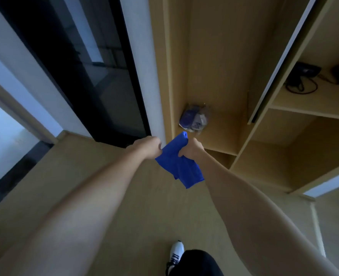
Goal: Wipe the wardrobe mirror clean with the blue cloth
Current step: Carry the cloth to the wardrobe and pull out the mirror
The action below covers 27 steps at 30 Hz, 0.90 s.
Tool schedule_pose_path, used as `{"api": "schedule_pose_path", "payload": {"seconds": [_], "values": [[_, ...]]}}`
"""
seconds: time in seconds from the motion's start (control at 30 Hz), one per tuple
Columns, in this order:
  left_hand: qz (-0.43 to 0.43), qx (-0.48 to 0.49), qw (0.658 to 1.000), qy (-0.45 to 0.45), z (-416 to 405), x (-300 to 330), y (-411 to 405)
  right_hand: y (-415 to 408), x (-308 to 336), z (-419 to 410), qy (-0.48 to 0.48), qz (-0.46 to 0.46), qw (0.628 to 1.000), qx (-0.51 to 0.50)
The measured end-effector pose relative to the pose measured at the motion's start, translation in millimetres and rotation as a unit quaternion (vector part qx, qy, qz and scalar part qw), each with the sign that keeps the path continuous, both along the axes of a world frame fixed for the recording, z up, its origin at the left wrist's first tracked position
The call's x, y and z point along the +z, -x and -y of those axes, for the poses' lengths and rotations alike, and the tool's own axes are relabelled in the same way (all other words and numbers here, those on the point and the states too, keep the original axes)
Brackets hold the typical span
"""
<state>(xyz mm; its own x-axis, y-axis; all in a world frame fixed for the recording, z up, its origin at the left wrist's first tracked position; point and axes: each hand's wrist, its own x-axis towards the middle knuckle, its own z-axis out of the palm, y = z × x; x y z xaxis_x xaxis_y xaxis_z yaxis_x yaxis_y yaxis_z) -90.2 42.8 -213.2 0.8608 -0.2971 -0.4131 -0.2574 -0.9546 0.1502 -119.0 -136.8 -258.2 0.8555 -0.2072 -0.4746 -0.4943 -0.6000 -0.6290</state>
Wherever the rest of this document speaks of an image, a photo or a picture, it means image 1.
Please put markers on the black framed glass door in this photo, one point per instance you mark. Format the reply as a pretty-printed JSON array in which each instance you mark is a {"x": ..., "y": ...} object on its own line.
[{"x": 80, "y": 83}]

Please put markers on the clear bag of slippers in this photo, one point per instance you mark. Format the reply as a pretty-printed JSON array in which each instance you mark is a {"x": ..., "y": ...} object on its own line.
[{"x": 193, "y": 117}]

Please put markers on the black shorts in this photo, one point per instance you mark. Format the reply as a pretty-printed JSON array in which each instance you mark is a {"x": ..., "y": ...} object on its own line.
[{"x": 198, "y": 264}]

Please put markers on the tall mirror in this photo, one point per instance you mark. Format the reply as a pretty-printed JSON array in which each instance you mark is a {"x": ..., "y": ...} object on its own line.
[{"x": 286, "y": 54}]

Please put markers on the blue microfibre cloth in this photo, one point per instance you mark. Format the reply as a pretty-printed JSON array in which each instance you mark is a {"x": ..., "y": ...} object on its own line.
[{"x": 181, "y": 169}]

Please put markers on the person's left forearm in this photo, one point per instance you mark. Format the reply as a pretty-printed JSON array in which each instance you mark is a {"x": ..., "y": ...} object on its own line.
[{"x": 80, "y": 215}]

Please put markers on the person's right forearm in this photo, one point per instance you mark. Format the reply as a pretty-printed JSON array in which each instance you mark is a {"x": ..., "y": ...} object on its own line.
[{"x": 249, "y": 221}]

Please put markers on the person's left hand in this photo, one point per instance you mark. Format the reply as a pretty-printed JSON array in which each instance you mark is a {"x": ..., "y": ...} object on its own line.
[{"x": 146, "y": 148}]

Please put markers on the light wooden wardrobe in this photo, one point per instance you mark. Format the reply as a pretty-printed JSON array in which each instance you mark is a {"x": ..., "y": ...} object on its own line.
[{"x": 221, "y": 54}]

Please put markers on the white sneaker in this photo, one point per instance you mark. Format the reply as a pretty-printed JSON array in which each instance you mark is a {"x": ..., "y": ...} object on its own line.
[{"x": 175, "y": 254}]

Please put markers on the person's right hand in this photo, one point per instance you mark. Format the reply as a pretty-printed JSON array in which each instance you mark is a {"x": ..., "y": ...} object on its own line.
[{"x": 192, "y": 149}]

